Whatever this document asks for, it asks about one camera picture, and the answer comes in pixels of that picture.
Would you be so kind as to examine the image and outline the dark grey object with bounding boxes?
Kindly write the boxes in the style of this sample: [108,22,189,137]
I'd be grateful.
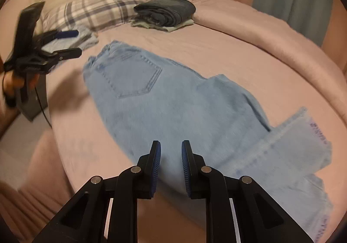
[27,75,48,122]

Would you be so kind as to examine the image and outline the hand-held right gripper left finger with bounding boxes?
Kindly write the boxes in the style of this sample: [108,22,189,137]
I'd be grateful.
[31,140,162,243]

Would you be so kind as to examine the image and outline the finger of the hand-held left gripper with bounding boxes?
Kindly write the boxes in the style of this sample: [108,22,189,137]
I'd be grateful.
[40,47,82,73]
[34,30,80,44]

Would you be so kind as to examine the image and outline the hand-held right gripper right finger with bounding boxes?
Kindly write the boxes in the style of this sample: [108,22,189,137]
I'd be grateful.
[181,139,315,243]

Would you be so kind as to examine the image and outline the black cable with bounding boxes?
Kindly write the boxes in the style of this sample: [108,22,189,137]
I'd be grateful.
[34,87,52,128]

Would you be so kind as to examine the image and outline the person's left hand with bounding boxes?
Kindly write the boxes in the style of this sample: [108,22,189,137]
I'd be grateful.
[1,71,17,99]

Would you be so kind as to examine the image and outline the folded dark denim jeans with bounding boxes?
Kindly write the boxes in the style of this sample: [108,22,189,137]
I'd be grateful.
[134,0,196,28]

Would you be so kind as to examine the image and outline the plaid pillow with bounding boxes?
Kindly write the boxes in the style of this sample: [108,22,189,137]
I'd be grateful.
[41,0,144,33]

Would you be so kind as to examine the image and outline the striped light blue cloth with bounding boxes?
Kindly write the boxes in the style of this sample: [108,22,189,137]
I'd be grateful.
[45,25,99,51]

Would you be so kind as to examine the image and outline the pink duvet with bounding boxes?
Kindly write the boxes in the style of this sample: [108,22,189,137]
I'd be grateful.
[194,0,347,113]

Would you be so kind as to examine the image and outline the light blue denim pants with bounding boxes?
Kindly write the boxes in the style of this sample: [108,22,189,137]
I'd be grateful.
[83,40,335,242]

